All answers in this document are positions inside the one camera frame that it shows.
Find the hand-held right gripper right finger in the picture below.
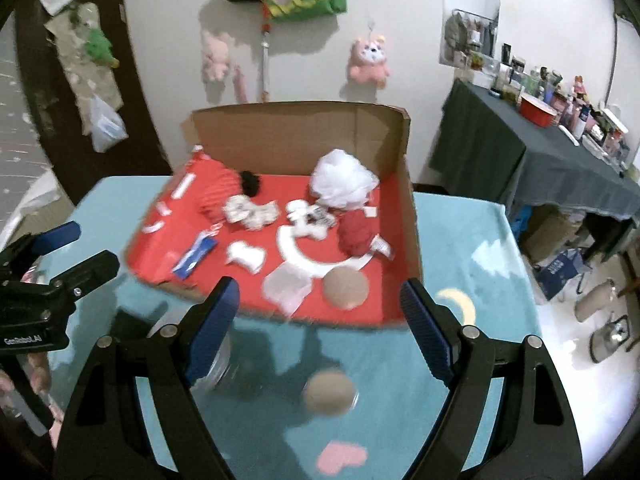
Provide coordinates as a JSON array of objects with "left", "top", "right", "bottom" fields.
[{"left": 400, "top": 278, "right": 583, "bottom": 480}]

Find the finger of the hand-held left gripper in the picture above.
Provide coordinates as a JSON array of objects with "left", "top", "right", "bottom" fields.
[
  {"left": 49, "top": 250, "right": 121, "bottom": 302},
  {"left": 21, "top": 221, "right": 82, "bottom": 257}
]

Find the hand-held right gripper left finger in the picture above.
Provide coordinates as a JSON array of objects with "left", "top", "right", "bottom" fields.
[{"left": 52, "top": 276, "right": 241, "bottom": 480}]

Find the small blue packet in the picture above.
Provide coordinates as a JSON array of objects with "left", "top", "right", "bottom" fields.
[{"left": 172, "top": 237, "right": 218, "bottom": 278}]

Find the white fabric piece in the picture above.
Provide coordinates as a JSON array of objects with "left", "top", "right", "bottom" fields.
[{"left": 225, "top": 241, "right": 266, "bottom": 273}]

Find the white gauze pad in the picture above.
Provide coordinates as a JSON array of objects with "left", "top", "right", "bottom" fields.
[{"left": 262, "top": 260, "right": 313, "bottom": 318}]

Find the beige powder puff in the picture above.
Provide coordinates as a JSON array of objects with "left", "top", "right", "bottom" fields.
[{"left": 321, "top": 266, "right": 370, "bottom": 310}]

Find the red knit scrubber ball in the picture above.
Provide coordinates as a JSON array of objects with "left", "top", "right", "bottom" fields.
[{"left": 337, "top": 207, "right": 393, "bottom": 258}]

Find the cream crochet scrunchie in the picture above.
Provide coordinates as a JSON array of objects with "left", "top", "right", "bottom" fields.
[{"left": 222, "top": 195, "right": 281, "bottom": 231}]

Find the white fluffy sheep plush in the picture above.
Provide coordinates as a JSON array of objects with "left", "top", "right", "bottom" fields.
[{"left": 286, "top": 200, "right": 335, "bottom": 241}]

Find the orange mesh bath sponge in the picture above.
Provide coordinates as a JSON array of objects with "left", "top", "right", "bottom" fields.
[{"left": 192, "top": 160, "right": 241, "bottom": 216}]

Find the black scrunchie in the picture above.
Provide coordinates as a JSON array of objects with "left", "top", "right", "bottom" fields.
[{"left": 237, "top": 170, "right": 262, "bottom": 196}]

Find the white mesh bath pouf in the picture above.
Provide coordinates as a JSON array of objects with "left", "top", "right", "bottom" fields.
[{"left": 310, "top": 149, "right": 381, "bottom": 211}]

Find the cardboard box red lining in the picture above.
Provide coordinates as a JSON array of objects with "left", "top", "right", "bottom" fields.
[{"left": 125, "top": 101, "right": 425, "bottom": 328}]

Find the person's left hand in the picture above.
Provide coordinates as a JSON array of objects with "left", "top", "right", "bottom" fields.
[{"left": 0, "top": 354, "right": 65, "bottom": 449}]

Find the large glass jar metal lid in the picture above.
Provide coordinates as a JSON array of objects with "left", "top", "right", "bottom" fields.
[{"left": 150, "top": 322, "right": 235, "bottom": 392}]

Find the dark brown door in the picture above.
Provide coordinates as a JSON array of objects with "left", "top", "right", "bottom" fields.
[{"left": 12, "top": 0, "right": 173, "bottom": 206}]

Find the clear plastic bag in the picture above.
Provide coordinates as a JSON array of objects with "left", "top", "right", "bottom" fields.
[{"left": 82, "top": 95, "right": 128, "bottom": 153}]

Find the small clear plastic jar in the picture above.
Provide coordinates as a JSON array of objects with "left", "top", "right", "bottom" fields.
[{"left": 301, "top": 367, "right": 360, "bottom": 418}]

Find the blue printed carton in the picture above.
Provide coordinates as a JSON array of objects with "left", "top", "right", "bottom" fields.
[{"left": 537, "top": 249, "right": 587, "bottom": 302}]

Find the beige boot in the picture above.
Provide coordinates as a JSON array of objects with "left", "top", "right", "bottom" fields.
[{"left": 574, "top": 279, "right": 620, "bottom": 323}]

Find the steel kettle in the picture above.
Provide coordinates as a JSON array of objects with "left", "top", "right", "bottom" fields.
[{"left": 589, "top": 314, "right": 631, "bottom": 365}]

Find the table with dark grey cloth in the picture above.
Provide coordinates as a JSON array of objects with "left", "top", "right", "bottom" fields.
[{"left": 427, "top": 77, "right": 640, "bottom": 221}]

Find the green frog plush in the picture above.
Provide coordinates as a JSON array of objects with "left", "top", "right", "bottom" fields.
[{"left": 82, "top": 27, "right": 121, "bottom": 68}]

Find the pale pink plush toy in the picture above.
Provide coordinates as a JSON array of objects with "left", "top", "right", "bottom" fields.
[{"left": 200, "top": 30, "right": 236, "bottom": 83}]

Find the red basin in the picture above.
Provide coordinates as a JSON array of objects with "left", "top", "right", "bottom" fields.
[{"left": 519, "top": 92, "right": 558, "bottom": 127}]

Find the red beaded hanging charm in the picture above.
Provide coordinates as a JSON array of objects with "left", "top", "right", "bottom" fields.
[{"left": 259, "top": 0, "right": 275, "bottom": 103}]

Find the pink bear plush toy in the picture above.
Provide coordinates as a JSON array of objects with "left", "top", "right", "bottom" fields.
[{"left": 347, "top": 35, "right": 393, "bottom": 86}]

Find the beige hanging wall organizer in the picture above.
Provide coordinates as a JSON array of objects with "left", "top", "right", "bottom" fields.
[{"left": 45, "top": 2, "right": 126, "bottom": 136}]

